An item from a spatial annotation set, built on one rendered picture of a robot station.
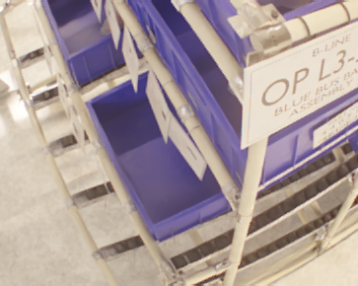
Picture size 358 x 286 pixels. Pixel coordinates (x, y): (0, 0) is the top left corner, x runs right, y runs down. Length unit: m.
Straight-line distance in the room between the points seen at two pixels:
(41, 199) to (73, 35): 0.80
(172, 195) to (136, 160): 0.13
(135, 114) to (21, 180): 0.92
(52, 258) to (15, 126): 0.60
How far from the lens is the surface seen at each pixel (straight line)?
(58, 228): 2.52
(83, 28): 2.00
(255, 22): 0.85
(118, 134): 1.80
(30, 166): 2.64
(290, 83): 0.94
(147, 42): 1.55
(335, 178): 1.76
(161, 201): 1.72
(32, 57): 2.33
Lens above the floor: 2.33
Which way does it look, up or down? 63 degrees down
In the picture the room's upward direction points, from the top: 2 degrees counter-clockwise
